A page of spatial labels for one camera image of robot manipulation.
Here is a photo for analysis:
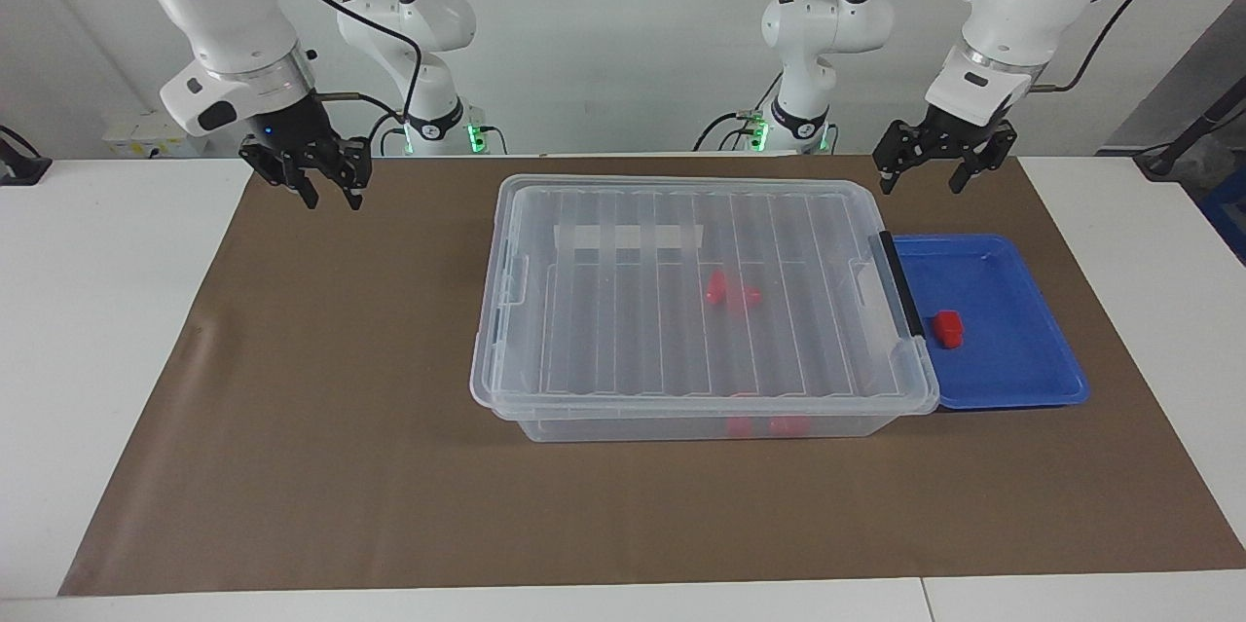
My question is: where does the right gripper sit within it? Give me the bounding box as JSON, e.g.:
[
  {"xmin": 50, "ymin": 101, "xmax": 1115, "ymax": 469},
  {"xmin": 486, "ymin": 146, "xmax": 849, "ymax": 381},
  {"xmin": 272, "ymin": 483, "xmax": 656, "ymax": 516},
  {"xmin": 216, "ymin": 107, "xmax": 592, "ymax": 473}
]
[{"xmin": 239, "ymin": 92, "xmax": 374, "ymax": 212}]

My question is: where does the black stand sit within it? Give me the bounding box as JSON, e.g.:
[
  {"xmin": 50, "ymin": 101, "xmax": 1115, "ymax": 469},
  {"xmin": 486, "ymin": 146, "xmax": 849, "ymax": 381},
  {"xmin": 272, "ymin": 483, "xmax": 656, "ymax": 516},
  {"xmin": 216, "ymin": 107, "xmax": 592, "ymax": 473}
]
[
  {"xmin": 0, "ymin": 125, "xmax": 53, "ymax": 188},
  {"xmin": 1133, "ymin": 75, "xmax": 1246, "ymax": 181}
]

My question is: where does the black cable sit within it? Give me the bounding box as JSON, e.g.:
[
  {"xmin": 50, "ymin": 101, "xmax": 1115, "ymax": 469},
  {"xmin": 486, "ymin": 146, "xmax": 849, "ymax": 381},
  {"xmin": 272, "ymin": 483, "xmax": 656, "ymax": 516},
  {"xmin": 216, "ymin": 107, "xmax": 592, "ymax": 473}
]
[
  {"xmin": 692, "ymin": 110, "xmax": 772, "ymax": 154},
  {"xmin": 255, "ymin": 0, "xmax": 425, "ymax": 157},
  {"xmin": 1029, "ymin": 0, "xmax": 1157, "ymax": 96}
]

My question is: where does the clear plastic storage box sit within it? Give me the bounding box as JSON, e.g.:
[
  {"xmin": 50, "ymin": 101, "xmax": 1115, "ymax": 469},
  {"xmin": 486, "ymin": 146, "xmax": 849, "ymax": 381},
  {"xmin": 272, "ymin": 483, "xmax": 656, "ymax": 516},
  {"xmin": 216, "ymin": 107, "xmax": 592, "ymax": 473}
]
[{"xmin": 490, "ymin": 176, "xmax": 937, "ymax": 444}]

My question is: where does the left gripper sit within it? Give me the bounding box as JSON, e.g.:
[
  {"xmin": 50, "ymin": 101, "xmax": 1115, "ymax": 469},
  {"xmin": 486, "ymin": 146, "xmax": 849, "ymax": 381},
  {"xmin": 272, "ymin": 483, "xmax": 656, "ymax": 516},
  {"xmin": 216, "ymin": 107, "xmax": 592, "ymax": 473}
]
[{"xmin": 872, "ymin": 105, "xmax": 1019, "ymax": 196}]

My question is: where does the blue plastic tray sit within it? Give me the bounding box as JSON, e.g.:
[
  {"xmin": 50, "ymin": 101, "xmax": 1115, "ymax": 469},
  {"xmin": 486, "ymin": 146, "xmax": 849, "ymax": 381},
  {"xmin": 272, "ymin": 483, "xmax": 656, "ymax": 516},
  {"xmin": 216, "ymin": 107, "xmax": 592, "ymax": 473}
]
[{"xmin": 890, "ymin": 233, "xmax": 1090, "ymax": 412}]

